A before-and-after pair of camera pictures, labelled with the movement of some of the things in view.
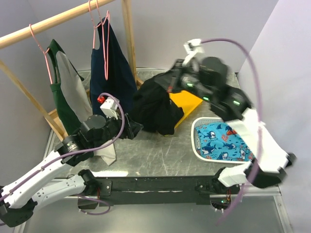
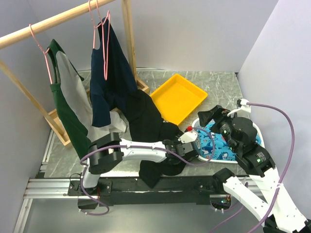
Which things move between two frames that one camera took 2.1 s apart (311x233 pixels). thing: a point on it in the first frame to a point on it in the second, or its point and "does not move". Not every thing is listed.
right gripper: (172, 77) to (218, 113)
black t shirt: (153, 108) to (145, 123)
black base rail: (135, 191) does not move
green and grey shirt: (71, 100) does not move
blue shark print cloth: (219, 141) does not move
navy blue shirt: (111, 70) does not move
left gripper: (131, 127) to (182, 143)
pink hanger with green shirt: (44, 53) does not move
